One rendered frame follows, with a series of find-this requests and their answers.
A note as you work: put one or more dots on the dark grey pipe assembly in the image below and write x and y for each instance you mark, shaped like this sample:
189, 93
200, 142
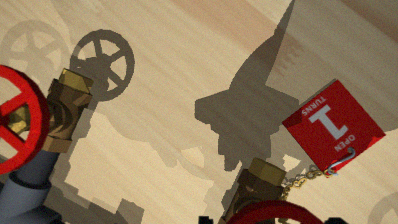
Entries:
24, 192

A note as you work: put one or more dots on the red square tag on chain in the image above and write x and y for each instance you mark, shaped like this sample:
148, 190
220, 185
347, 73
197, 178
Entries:
327, 127

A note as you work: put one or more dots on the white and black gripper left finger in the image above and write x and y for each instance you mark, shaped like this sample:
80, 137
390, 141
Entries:
205, 220

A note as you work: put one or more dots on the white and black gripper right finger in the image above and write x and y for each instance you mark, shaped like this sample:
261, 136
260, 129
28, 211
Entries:
335, 220

